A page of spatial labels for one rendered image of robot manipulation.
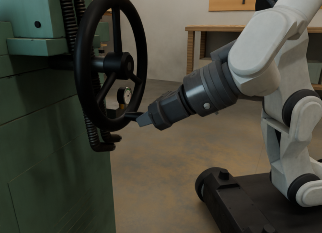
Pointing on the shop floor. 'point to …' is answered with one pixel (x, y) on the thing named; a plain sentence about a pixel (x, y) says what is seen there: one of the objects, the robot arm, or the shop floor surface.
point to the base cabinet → (54, 174)
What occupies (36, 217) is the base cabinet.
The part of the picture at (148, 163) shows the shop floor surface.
